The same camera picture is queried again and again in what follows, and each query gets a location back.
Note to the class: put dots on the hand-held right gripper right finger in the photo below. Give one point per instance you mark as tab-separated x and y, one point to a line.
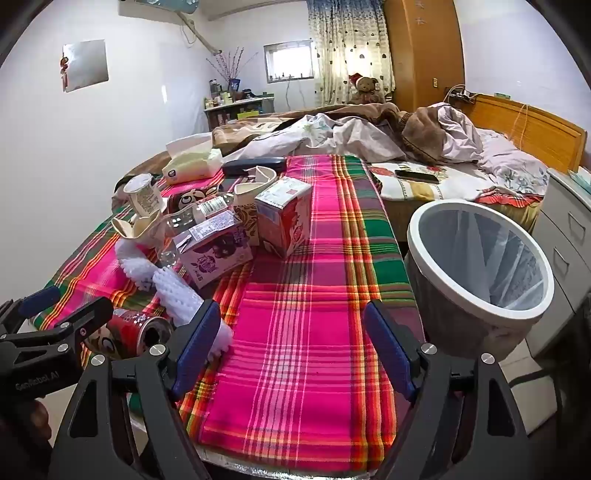
388	346

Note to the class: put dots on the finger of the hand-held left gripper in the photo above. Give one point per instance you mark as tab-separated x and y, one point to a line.
41	297
87	316

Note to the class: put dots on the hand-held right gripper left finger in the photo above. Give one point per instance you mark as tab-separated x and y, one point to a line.
201	341

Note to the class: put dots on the white foam fruit net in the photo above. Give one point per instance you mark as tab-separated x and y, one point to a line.
134	265
184	300

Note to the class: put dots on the red cartoon soda can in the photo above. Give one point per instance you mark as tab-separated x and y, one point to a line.
134	330
187	199

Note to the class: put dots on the grey waste bin white rim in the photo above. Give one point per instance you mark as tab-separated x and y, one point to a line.
461	332

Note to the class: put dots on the purple drink carton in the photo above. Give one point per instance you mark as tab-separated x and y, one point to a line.
217	258

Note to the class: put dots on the cream crushed paper cup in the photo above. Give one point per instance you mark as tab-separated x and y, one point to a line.
129	229

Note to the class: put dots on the clear plastic bottle red label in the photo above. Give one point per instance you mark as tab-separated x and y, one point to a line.
178	226

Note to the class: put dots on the clear plastic yogurt cup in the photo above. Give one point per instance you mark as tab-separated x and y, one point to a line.
142	196

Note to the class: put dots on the brown patterned paper cup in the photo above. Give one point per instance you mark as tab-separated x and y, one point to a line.
247	217

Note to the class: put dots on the red white milk carton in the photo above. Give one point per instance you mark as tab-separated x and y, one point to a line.
281	221

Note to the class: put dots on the white crushed paper cup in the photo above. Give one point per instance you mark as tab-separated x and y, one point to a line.
263	174

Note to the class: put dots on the person's left hand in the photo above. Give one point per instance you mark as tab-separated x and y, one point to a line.
30	424

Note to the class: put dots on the pink green plaid cloth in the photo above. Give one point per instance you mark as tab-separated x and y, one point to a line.
300	323

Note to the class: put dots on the floral bedsheet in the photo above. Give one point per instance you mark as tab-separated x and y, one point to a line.
415	191

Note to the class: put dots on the black smartphone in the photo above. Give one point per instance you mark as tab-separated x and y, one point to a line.
415	176

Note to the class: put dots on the green tissue pack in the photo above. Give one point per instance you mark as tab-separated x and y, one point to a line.
194	164

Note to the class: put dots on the dark blue glasses case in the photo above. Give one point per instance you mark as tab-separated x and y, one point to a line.
254	165

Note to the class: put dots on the grey nightstand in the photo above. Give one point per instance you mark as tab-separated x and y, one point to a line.
563	230

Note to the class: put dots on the brown blanket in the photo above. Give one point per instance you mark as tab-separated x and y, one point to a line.
425	131

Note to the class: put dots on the pale floral duvet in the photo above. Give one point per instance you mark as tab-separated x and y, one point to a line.
461	138

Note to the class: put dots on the red hanging ornament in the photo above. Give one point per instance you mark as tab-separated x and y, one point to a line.
64	71

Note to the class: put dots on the white shelf with bottles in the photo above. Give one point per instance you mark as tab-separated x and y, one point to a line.
235	108

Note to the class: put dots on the pile of small packets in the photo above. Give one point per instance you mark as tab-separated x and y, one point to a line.
581	177

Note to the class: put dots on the teddy bear with red hat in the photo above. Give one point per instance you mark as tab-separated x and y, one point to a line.
367	90

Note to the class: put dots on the power strip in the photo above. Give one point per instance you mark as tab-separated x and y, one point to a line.
465	96

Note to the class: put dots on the wooden bed headboard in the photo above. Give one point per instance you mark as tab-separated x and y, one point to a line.
535	129

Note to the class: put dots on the vase of bare branches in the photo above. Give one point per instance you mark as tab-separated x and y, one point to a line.
231	69

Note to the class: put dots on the small window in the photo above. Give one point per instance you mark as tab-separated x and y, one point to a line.
288	62

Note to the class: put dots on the wooden wardrobe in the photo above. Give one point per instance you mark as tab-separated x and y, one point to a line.
425	55

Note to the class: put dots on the white wrapped pipe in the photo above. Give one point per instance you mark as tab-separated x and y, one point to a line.
198	37

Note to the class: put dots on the patterned window curtain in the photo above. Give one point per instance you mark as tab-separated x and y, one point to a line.
351	41

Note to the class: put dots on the silver wall poster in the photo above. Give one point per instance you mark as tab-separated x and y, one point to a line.
87	64

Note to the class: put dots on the wall air conditioner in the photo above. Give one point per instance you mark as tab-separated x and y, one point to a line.
157	3

